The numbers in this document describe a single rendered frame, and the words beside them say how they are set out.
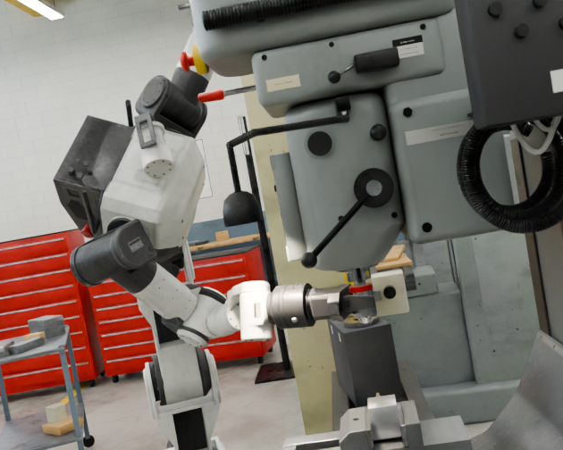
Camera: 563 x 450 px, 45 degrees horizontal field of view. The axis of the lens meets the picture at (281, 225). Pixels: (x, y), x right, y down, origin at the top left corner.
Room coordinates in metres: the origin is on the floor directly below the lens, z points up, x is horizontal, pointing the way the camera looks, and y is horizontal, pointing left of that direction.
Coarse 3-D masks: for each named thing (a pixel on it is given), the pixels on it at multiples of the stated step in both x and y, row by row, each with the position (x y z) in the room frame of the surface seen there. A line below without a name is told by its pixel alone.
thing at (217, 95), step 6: (216, 90) 1.43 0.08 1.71; (222, 90) 1.43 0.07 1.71; (228, 90) 1.43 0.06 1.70; (234, 90) 1.43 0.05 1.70; (240, 90) 1.43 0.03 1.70; (246, 90) 1.43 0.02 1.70; (252, 90) 1.43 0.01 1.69; (198, 96) 1.43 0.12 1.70; (204, 96) 1.43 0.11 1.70; (210, 96) 1.43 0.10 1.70; (216, 96) 1.43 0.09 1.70; (222, 96) 1.43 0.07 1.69; (204, 102) 1.44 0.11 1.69
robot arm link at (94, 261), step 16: (96, 240) 1.48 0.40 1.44; (80, 256) 1.47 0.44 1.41; (96, 256) 1.44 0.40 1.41; (112, 256) 1.42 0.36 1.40; (80, 272) 1.47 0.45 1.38; (96, 272) 1.46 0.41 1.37; (112, 272) 1.45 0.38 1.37; (128, 272) 1.46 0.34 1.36; (144, 272) 1.48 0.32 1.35; (128, 288) 1.49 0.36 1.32; (144, 288) 1.49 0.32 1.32
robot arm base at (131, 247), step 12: (120, 228) 1.45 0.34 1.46; (132, 228) 1.47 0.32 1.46; (120, 240) 1.43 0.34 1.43; (132, 240) 1.46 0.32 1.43; (144, 240) 1.49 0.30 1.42; (72, 252) 1.49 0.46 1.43; (120, 252) 1.41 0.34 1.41; (132, 252) 1.44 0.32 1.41; (144, 252) 1.48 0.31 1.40; (72, 264) 1.47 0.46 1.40; (132, 264) 1.43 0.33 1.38; (144, 264) 1.47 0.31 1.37
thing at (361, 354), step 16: (352, 320) 1.68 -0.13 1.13; (384, 320) 1.68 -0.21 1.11; (336, 336) 1.73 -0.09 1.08; (352, 336) 1.62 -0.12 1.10; (368, 336) 1.62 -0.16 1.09; (384, 336) 1.63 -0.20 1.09; (336, 352) 1.77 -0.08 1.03; (352, 352) 1.62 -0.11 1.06; (368, 352) 1.62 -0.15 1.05; (384, 352) 1.63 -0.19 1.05; (336, 368) 1.82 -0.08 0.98; (352, 368) 1.62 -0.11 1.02; (368, 368) 1.62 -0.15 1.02; (384, 368) 1.63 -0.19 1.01; (352, 384) 1.62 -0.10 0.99; (368, 384) 1.62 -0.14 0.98; (384, 384) 1.63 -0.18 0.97; (400, 384) 1.63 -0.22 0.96; (352, 400) 1.66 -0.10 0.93
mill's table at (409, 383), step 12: (336, 372) 1.95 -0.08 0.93; (408, 372) 1.82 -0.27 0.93; (336, 384) 1.84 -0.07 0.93; (408, 384) 1.73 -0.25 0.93; (336, 396) 1.73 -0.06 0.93; (348, 396) 1.72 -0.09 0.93; (408, 396) 1.63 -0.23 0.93; (420, 396) 1.62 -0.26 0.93; (336, 408) 1.64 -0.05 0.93; (348, 408) 1.63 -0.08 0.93; (420, 408) 1.54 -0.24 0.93; (336, 420) 1.56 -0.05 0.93; (420, 420) 1.47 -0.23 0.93
